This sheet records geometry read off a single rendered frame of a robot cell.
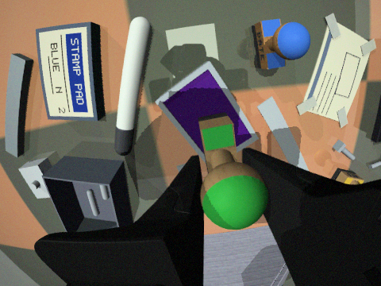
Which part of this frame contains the blue and brown date stamp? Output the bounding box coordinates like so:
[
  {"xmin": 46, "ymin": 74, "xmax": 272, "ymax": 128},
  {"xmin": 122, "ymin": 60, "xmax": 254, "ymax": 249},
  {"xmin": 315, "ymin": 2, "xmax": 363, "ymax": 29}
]
[{"xmin": 252, "ymin": 19, "xmax": 311, "ymax": 70}]

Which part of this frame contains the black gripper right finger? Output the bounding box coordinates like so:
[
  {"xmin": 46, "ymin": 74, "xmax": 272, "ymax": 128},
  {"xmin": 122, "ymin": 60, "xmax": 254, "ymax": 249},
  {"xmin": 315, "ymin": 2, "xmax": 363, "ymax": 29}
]
[{"xmin": 242, "ymin": 147, "xmax": 381, "ymax": 286}]

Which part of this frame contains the yellow rubber stamp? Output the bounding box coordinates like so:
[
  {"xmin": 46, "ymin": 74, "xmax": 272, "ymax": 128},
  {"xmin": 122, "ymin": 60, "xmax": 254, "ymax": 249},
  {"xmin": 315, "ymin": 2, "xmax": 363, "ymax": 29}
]
[{"xmin": 331, "ymin": 168, "xmax": 364, "ymax": 185}]

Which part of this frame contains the light grey flat bar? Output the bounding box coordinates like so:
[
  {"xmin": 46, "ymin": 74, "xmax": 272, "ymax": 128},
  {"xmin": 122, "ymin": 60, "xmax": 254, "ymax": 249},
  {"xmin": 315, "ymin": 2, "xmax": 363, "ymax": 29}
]
[{"xmin": 257, "ymin": 96, "xmax": 308, "ymax": 171}]

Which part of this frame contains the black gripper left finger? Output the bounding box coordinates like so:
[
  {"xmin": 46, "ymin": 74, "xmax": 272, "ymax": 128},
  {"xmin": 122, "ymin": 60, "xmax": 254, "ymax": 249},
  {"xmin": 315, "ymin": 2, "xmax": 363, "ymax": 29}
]
[{"xmin": 34, "ymin": 155, "xmax": 204, "ymax": 286}]

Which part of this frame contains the blue stamp pad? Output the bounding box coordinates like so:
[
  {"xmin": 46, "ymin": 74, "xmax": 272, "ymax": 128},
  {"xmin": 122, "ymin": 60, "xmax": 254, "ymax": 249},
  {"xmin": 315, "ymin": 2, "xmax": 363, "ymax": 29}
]
[{"xmin": 36, "ymin": 21, "xmax": 106, "ymax": 122}]

